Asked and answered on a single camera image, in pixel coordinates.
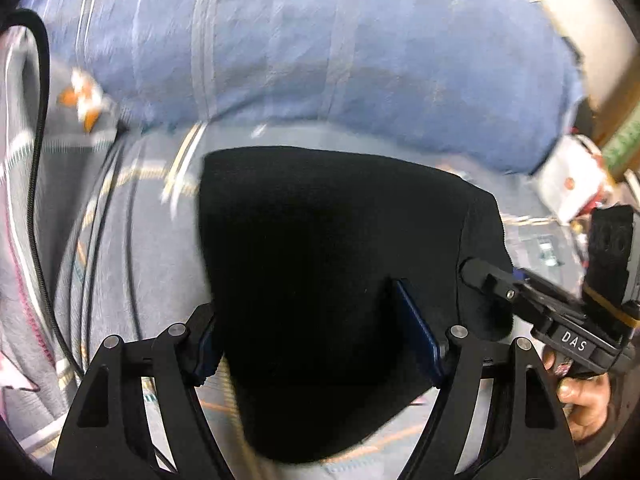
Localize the black pants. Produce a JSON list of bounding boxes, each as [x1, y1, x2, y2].
[[197, 146, 516, 463]]

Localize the blue pillow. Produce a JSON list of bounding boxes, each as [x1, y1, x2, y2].
[[30, 0, 583, 176]]

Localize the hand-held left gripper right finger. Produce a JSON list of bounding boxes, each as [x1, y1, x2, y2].
[[392, 277, 581, 480]]

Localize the black cable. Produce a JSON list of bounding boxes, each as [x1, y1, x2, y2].
[[0, 9, 86, 378]]

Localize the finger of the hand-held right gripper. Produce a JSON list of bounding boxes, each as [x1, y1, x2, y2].
[[512, 267, 585, 307], [459, 257, 553, 328]]

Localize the person's right hand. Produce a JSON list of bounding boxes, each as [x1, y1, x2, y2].
[[542, 350, 613, 443]]

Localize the brown wooden furniture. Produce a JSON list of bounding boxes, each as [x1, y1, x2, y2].
[[510, 0, 640, 143]]

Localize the white plastic bag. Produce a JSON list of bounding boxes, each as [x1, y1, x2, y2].
[[535, 135, 608, 226]]

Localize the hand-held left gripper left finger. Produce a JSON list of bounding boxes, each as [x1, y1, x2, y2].
[[52, 302, 236, 480]]

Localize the grey printed bed sheet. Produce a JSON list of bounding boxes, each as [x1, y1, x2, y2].
[[0, 25, 593, 480]]

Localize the grey striped cloth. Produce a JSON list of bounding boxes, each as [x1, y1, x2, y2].
[[0, 30, 71, 453]]

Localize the green patterned box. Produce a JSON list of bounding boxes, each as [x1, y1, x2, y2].
[[602, 115, 640, 181]]

